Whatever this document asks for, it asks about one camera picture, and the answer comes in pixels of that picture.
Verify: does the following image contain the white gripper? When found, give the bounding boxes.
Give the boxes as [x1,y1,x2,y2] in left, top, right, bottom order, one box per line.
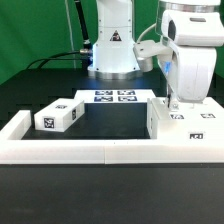
[158,10,224,110]

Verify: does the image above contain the white cabinet body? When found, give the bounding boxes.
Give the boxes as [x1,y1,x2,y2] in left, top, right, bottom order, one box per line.
[147,98,224,142]

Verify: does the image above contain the white cabinet door panel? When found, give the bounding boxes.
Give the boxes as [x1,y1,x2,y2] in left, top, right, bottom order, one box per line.
[190,97,224,121]

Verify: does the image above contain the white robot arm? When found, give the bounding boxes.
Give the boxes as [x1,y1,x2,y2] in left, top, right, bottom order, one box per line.
[88,0,224,109]

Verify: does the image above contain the white cabinet top box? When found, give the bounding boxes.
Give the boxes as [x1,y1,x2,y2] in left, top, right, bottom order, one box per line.
[34,98,85,132]

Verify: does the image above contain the white base tag plate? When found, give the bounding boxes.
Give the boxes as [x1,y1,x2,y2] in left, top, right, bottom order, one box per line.
[74,89,155,104]

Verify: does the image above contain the green backdrop curtain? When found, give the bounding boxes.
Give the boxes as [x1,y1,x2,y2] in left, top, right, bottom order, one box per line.
[0,0,224,84]

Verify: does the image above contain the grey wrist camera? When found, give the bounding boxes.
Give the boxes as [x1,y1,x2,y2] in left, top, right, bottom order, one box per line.
[133,40,168,72]

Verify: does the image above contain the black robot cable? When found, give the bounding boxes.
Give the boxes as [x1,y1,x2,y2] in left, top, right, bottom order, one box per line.
[26,0,93,70]

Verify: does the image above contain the white U-shaped fence frame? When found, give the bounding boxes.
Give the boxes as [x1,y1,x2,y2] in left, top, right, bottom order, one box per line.
[0,110,224,164]

